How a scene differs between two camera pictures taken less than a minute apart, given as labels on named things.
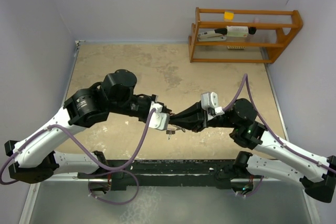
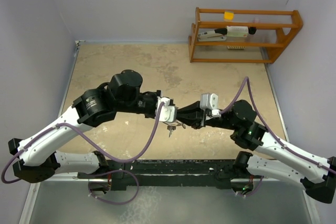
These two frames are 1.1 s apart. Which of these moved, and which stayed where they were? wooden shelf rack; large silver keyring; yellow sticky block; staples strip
Moved: large silver keyring
Stayed: yellow sticky block; wooden shelf rack; staples strip
